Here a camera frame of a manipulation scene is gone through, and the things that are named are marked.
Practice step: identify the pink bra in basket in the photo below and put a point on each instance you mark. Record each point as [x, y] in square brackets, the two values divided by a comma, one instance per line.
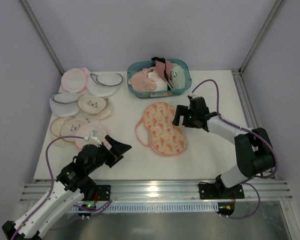
[140, 81]

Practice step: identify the tulip print mesh laundry bag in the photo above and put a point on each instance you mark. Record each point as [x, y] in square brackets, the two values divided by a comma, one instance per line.
[162, 136]

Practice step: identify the dark pink garment in basket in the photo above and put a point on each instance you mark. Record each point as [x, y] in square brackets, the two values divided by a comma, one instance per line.
[162, 66]

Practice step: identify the slotted cable duct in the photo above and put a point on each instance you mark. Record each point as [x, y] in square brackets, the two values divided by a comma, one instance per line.
[161, 207]

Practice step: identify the white bra in basket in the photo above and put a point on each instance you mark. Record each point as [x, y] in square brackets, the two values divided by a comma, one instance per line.
[156, 83]

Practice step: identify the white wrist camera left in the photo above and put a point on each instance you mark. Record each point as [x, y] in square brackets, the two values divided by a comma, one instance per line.
[93, 135]

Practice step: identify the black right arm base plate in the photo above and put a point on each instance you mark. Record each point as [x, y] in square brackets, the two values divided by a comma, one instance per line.
[217, 191]

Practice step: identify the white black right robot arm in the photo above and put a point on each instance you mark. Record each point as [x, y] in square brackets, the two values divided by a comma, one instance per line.
[253, 149]

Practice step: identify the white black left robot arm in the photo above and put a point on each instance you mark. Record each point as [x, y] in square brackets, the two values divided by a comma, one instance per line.
[72, 185]

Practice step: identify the blue trim folded laundry bag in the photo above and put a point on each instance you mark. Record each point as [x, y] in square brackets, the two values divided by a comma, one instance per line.
[64, 104]

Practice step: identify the pink trim white laundry bag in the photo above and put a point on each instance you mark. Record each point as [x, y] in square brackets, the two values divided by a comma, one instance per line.
[86, 130]

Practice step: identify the aluminium table rail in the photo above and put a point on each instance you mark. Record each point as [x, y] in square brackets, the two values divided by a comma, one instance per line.
[155, 191]

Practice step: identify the pale green garment in basket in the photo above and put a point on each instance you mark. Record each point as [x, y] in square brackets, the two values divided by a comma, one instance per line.
[177, 77]

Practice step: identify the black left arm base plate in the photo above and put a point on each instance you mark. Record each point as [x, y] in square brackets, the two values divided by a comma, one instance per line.
[98, 193]

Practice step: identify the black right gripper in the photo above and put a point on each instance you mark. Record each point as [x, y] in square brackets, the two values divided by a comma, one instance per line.
[185, 114]

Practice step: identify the pink white round laundry bag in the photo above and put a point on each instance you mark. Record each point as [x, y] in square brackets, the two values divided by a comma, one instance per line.
[74, 80]

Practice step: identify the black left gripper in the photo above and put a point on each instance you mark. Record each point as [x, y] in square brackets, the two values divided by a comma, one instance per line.
[111, 153]

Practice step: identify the blue trim white laundry bag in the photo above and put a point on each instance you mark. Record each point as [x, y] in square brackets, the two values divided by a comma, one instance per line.
[104, 85]

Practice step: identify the teal plastic basket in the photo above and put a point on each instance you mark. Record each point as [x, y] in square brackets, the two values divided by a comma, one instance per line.
[136, 67]

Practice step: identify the beige bra-logo laundry bag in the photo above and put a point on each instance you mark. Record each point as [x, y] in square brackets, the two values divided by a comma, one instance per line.
[95, 108]

